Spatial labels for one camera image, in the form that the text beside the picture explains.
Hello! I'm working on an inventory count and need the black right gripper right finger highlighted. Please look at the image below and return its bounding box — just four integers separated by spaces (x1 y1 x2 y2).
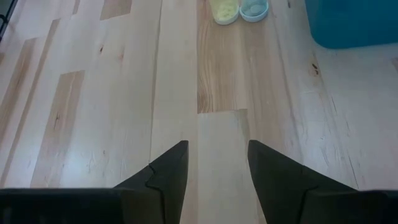
247 139 358 224

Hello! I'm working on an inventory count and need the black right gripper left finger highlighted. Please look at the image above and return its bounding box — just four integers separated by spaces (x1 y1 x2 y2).
113 139 190 224

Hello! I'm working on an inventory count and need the light blue bowl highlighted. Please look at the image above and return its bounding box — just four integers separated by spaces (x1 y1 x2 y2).
238 0 270 23

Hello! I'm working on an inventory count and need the blue plastic basket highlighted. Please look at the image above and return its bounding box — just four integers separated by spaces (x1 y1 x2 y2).
303 0 398 50

